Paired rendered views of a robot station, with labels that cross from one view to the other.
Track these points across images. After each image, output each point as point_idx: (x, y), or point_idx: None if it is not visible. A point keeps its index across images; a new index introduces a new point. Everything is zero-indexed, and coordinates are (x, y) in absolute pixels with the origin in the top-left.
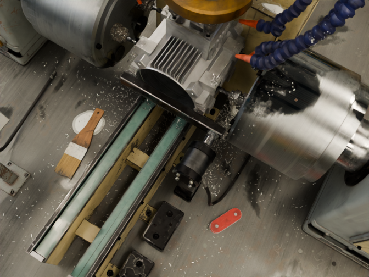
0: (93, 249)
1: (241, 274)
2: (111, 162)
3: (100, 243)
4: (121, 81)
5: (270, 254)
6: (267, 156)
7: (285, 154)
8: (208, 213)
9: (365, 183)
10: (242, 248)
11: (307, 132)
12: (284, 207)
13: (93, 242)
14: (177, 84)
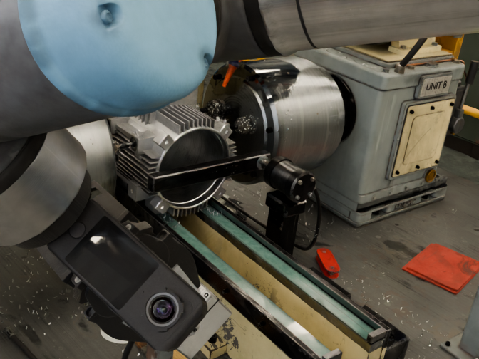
0: (340, 313)
1: (390, 276)
2: (229, 268)
3: (334, 305)
4: (155, 184)
5: (375, 253)
6: (311, 136)
7: (320, 117)
8: None
9: (363, 102)
10: (362, 266)
11: (315, 86)
12: (328, 229)
13: (331, 310)
14: (167, 190)
